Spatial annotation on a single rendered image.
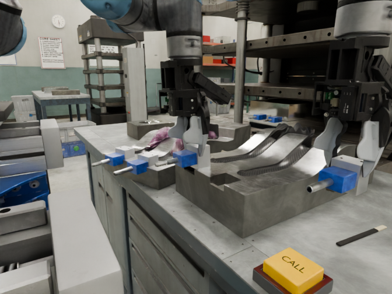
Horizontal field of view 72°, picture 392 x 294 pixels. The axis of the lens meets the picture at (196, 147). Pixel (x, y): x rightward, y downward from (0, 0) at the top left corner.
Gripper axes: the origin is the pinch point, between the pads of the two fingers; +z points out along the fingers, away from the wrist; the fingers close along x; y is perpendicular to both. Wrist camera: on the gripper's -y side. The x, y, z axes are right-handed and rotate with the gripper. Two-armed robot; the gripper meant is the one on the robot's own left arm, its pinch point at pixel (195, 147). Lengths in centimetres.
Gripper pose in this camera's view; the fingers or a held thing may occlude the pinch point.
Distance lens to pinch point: 63.7
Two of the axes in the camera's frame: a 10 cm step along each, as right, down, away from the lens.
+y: -8.4, 1.6, -5.2
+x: 5.5, 1.9, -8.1
